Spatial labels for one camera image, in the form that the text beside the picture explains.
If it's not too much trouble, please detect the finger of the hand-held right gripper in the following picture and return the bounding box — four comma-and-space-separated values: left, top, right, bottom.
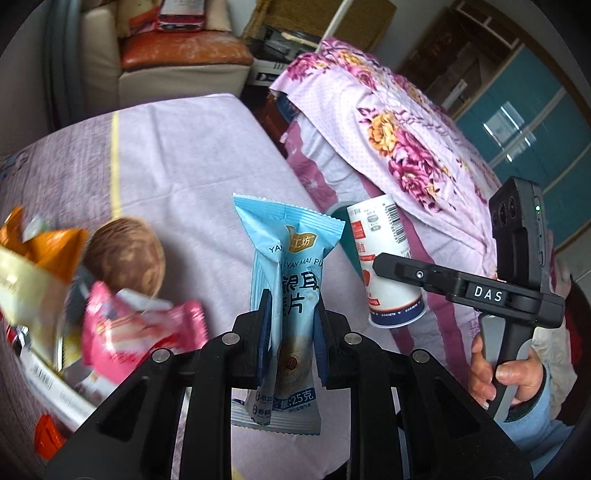
372, 253, 465, 302

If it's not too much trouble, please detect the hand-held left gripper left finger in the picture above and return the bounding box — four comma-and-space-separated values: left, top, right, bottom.
44, 288, 274, 480

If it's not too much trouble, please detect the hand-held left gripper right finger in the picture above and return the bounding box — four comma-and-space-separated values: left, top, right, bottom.
313, 302, 535, 480

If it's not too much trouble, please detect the white plastic bottle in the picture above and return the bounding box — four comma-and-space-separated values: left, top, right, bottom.
346, 193, 426, 328

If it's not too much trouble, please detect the light blue snack packet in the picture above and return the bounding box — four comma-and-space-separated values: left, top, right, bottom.
231, 193, 347, 437

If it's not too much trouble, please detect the pink snack wrapper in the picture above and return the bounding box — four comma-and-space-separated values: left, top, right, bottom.
82, 281, 208, 384

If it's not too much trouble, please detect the orange and cream snack wrapper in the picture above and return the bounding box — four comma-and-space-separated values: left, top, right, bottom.
0, 207, 89, 370

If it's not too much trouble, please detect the person's right forearm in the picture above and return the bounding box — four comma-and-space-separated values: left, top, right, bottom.
501, 364, 579, 477

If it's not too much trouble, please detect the person's right hand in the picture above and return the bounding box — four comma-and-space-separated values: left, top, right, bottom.
468, 332, 548, 422

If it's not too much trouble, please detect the teal cabinet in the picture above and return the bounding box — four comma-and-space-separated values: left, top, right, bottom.
455, 41, 591, 252

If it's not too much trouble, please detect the pink bed sheet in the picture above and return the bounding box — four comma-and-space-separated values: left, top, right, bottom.
281, 113, 502, 354

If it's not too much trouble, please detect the brown round ball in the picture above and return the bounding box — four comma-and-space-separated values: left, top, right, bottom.
84, 217, 166, 301

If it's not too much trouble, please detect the pink floral quilt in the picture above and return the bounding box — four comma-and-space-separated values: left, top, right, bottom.
270, 38, 505, 261

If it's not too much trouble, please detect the pink striped tablecloth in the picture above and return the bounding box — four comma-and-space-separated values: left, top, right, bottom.
0, 93, 403, 480

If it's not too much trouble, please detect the brown wooden box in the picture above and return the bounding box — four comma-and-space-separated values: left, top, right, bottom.
409, 4, 525, 95

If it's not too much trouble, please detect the white paper box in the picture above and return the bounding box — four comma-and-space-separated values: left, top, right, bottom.
18, 346, 99, 431

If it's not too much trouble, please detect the red orange wrapper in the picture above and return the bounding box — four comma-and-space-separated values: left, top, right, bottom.
34, 413, 66, 461

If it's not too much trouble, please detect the beige sofa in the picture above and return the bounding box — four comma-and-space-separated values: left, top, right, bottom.
82, 0, 256, 112

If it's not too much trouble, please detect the black electronic device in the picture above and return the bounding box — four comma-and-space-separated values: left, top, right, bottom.
248, 24, 320, 89

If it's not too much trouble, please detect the wicker basket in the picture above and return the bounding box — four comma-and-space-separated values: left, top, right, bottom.
244, 0, 398, 52

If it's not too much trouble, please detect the orange seat cushion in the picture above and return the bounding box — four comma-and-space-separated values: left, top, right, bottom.
120, 31, 254, 73

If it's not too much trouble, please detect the red box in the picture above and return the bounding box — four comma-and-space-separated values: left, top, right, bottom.
156, 0, 207, 34

